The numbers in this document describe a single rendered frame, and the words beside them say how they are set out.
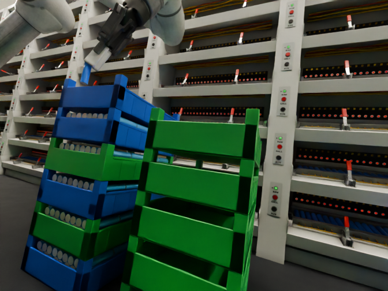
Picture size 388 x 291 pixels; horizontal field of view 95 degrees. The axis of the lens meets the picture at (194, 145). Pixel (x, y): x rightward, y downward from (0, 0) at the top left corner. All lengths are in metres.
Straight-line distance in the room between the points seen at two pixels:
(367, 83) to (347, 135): 0.20
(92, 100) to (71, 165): 0.16
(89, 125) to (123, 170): 0.13
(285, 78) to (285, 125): 0.19
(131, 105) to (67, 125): 0.17
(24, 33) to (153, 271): 1.05
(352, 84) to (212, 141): 0.67
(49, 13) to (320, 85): 1.13
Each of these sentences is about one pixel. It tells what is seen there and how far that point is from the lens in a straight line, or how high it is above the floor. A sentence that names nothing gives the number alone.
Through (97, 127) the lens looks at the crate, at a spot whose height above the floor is 0.35.
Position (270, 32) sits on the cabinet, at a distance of 1.24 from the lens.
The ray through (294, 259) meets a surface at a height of 0.01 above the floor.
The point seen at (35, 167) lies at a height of 0.12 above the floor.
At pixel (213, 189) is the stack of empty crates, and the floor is 0.27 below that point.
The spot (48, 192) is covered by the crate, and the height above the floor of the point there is 0.19.
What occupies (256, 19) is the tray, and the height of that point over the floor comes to 1.09.
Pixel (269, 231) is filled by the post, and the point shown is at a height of 0.10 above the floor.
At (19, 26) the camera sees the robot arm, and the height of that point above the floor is 0.76.
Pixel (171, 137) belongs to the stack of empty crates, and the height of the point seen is 0.34.
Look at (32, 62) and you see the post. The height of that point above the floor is 1.01.
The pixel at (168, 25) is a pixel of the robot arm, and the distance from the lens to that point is 0.80.
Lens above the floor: 0.30
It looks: 6 degrees up
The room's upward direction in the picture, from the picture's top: 8 degrees clockwise
